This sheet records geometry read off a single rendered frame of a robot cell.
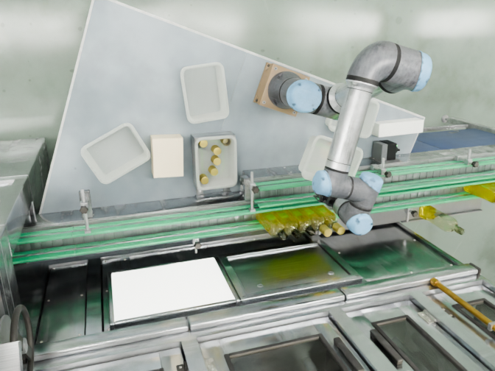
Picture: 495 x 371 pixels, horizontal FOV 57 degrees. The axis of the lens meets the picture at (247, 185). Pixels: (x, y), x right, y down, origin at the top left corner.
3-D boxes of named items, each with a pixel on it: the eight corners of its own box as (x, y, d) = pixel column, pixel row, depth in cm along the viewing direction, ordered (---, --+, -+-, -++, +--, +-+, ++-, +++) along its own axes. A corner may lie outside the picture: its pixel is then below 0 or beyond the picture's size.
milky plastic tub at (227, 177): (193, 184, 197) (197, 191, 189) (190, 133, 190) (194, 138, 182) (232, 180, 202) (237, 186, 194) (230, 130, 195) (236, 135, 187)
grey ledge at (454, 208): (303, 227, 217) (313, 236, 207) (303, 210, 215) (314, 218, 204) (466, 203, 244) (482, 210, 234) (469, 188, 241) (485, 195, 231)
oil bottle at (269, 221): (255, 218, 197) (272, 239, 178) (255, 206, 195) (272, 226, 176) (267, 216, 199) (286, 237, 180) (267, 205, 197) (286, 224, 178)
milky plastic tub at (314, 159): (306, 129, 174) (317, 133, 166) (354, 144, 182) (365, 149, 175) (291, 171, 177) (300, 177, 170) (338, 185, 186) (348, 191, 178)
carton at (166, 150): (151, 172, 190) (153, 177, 184) (150, 135, 185) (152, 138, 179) (180, 171, 194) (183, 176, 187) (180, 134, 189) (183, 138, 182)
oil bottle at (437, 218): (418, 216, 224) (456, 238, 201) (419, 205, 222) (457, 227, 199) (427, 214, 226) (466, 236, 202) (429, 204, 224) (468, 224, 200)
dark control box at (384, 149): (370, 156, 220) (381, 161, 213) (372, 140, 218) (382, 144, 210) (385, 154, 223) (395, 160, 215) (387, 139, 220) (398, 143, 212)
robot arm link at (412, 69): (308, 87, 181) (399, 34, 130) (340, 96, 186) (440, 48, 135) (305, 117, 179) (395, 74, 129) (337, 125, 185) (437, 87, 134)
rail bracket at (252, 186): (243, 205, 193) (253, 216, 182) (243, 167, 187) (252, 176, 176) (250, 204, 194) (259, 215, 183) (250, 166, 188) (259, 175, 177)
